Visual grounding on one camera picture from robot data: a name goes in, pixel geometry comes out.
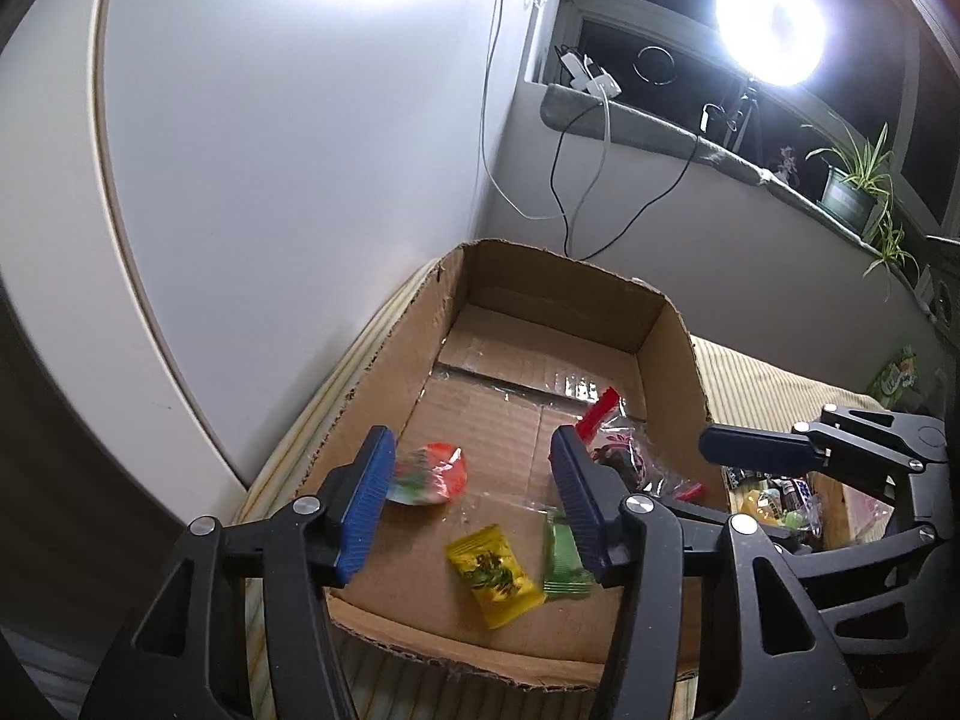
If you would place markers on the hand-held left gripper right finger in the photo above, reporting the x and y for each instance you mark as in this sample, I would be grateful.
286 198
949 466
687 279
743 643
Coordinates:
577 495

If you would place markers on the round orange green candy packet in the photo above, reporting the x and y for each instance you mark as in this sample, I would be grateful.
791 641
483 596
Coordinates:
435 476

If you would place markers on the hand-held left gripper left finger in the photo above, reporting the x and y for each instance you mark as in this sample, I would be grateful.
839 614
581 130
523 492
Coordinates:
367 510

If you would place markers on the green snack packet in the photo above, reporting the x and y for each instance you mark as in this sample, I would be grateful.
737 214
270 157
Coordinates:
559 570

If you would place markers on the striped bed sheet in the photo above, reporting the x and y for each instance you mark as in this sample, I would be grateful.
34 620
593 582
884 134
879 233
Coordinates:
757 382

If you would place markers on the yellow snack packet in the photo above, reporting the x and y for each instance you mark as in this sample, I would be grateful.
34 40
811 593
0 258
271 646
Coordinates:
495 577

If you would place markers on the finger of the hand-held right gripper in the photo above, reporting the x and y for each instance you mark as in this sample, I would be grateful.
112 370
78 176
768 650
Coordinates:
750 448
862 549

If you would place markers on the white chargers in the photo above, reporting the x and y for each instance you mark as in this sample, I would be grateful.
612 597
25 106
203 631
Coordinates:
589 75

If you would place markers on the clear red-edged snack packet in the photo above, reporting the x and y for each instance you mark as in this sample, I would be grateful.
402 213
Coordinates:
622 457

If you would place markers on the small dark flower plant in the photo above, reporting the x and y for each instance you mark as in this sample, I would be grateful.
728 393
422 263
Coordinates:
786 165

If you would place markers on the black light tripod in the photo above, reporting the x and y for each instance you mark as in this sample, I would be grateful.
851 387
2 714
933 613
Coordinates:
746 116

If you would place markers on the white wardrobe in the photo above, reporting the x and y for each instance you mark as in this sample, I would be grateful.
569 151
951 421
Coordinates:
225 202

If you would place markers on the green snack bag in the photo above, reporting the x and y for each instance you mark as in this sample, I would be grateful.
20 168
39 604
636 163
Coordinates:
896 375

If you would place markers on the pile of mixed snacks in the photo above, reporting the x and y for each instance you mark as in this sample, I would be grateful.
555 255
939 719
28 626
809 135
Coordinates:
772 502

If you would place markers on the large brown cardboard box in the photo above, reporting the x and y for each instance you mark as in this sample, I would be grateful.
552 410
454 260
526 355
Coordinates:
510 420

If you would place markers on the potted spider plant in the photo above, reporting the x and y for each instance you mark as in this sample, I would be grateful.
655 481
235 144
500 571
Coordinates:
844 199

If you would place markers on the small cardboard box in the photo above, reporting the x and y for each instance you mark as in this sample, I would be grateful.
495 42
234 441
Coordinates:
832 499

